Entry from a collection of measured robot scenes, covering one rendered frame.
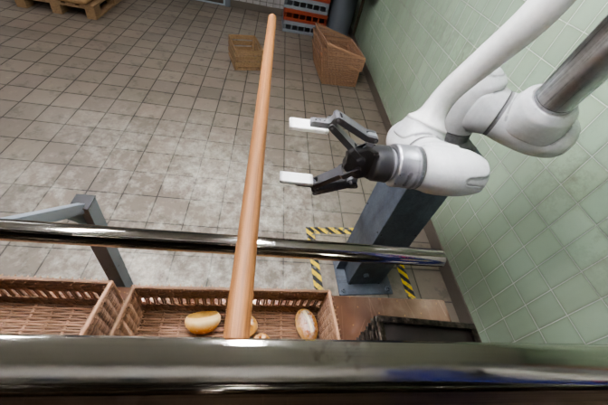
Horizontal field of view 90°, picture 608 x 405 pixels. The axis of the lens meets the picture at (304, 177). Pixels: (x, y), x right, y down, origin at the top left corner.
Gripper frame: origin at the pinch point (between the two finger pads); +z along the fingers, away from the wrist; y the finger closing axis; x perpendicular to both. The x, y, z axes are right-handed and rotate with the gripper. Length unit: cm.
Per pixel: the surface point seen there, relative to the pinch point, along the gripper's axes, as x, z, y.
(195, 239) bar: -19.3, 13.7, 2.4
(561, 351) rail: -41.0, -9.9, -23.7
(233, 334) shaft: -33.3, 6.6, -1.0
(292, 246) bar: -19.3, -0.7, 2.4
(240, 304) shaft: -30.0, 6.2, -1.0
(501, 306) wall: 10, -115, 87
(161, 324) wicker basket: -11, 28, 61
